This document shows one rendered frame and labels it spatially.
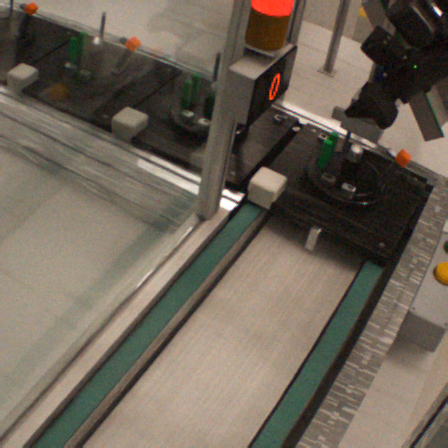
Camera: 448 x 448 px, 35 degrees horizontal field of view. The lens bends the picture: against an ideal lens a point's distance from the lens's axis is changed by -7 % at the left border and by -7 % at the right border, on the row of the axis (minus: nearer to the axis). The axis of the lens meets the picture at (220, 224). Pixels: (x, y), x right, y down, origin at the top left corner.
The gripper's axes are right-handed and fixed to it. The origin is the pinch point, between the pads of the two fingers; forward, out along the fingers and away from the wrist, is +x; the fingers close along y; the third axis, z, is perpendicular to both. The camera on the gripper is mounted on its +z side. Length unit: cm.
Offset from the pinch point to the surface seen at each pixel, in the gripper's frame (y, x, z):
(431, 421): 82, -43, 9
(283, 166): 3.0, 18.6, -2.5
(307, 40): -64, 40, 7
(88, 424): 58, 21, -5
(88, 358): 51, 21, 0
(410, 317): 19.2, 2.9, -26.7
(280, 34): 19.8, -6.7, 16.3
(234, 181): 11.5, 21.3, 1.1
